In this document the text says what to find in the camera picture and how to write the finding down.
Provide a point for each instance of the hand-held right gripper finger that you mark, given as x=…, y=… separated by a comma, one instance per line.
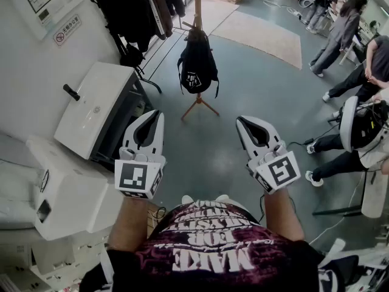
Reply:
x=269, y=130
x=245, y=144

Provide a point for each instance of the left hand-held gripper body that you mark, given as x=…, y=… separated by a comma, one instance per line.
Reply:
x=130, y=176

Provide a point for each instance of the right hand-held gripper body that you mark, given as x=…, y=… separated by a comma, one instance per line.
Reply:
x=281, y=172

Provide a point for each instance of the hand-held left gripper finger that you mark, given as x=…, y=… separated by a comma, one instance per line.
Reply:
x=130, y=132
x=159, y=141

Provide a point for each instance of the black backpack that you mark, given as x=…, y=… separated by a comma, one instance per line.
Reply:
x=197, y=62

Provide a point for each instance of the person's right forearm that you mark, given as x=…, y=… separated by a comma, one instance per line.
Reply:
x=281, y=217

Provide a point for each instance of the person's left forearm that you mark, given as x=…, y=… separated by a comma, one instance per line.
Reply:
x=127, y=224

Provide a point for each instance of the dark sink cabinet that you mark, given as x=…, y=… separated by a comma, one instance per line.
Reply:
x=127, y=114

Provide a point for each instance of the black power adapter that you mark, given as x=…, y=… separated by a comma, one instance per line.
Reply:
x=309, y=141

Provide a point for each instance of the person's white left shoe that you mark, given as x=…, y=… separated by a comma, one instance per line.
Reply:
x=187, y=199

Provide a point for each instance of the black faucet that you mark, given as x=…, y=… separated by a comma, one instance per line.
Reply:
x=71, y=92

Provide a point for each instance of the beige rug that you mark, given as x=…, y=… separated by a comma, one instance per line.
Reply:
x=261, y=38

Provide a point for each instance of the white power strip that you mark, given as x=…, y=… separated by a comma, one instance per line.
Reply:
x=294, y=11

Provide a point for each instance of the person's dark printed t-shirt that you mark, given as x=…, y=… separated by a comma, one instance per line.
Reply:
x=212, y=272

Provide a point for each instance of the black hanging jacket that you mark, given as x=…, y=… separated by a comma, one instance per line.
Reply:
x=121, y=8

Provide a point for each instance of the black white-striped jacket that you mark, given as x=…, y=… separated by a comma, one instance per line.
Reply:
x=150, y=8

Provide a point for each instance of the brown hanging jacket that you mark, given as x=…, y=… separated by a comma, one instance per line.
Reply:
x=164, y=8

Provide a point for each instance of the pale floor mat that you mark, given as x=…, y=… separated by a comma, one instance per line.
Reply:
x=215, y=11

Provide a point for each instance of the red-marked wall sign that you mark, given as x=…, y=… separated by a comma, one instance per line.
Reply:
x=67, y=30

